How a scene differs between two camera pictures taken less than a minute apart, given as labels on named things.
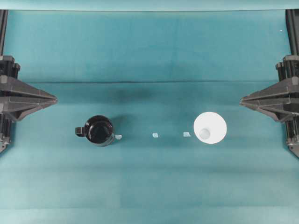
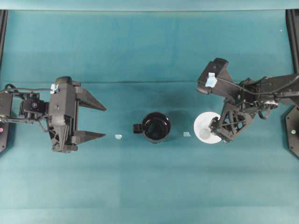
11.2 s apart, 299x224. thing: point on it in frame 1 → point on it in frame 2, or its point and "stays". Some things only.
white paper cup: (210, 127) stays
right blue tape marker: (186, 134) stays
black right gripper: (281, 111) → (240, 110)
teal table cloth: (152, 66) stays
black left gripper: (20, 110) → (62, 120)
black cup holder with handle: (98, 130) → (155, 127)
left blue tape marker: (118, 136) stays
